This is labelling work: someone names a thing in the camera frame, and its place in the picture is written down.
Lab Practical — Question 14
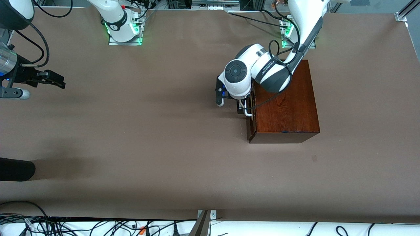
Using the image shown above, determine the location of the black ribbed cylinder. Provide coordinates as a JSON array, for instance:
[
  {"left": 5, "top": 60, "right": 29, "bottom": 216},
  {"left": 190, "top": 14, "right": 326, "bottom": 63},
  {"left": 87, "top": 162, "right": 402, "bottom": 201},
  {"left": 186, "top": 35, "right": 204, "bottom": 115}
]
[{"left": 0, "top": 157, "right": 36, "bottom": 182}]

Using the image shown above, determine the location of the dark brown wooden cabinet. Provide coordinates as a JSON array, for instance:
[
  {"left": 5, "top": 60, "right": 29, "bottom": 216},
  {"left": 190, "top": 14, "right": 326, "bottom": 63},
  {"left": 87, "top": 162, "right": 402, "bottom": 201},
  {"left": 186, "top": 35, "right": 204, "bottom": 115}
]
[{"left": 246, "top": 59, "right": 320, "bottom": 144}]

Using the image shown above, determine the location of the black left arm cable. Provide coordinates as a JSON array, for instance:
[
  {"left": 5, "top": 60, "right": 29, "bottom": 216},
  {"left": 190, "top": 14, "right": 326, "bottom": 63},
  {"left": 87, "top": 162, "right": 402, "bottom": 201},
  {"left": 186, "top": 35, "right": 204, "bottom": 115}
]
[{"left": 252, "top": 0, "right": 301, "bottom": 110}]

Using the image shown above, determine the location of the long black arched cable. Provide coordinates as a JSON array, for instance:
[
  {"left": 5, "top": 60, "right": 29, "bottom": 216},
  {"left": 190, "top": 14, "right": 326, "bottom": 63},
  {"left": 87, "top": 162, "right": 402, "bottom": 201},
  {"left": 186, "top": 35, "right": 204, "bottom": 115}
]
[{"left": 0, "top": 200, "right": 50, "bottom": 226}]

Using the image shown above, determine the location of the black cable on table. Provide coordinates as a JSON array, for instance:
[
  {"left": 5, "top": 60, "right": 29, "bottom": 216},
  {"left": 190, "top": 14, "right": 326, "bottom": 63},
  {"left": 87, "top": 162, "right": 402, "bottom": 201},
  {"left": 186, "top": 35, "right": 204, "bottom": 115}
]
[{"left": 228, "top": 9, "right": 292, "bottom": 29}]

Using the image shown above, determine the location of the aluminium frame profile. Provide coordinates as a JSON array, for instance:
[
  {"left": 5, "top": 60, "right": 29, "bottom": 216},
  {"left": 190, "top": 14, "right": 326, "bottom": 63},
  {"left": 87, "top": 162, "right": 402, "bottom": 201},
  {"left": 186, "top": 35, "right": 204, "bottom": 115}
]
[{"left": 395, "top": 0, "right": 420, "bottom": 23}]

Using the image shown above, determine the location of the metal bracket with dark beam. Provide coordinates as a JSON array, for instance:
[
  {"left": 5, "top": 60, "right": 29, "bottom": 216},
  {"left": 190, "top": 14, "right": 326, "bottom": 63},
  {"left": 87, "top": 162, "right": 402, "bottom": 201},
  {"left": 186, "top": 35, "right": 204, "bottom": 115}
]
[{"left": 189, "top": 210, "right": 217, "bottom": 236}]

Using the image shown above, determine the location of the grey power strip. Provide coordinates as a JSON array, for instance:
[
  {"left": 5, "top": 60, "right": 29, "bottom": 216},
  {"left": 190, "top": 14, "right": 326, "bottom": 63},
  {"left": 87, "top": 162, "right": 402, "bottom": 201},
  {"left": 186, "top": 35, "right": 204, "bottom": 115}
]
[{"left": 192, "top": 0, "right": 240, "bottom": 10}]

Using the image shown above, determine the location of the wooden drawer with white handle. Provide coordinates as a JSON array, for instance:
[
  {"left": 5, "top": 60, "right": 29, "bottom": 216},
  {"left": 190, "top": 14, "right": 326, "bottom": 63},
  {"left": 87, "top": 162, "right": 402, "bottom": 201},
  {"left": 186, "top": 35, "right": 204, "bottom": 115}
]
[{"left": 239, "top": 82, "right": 258, "bottom": 143}]

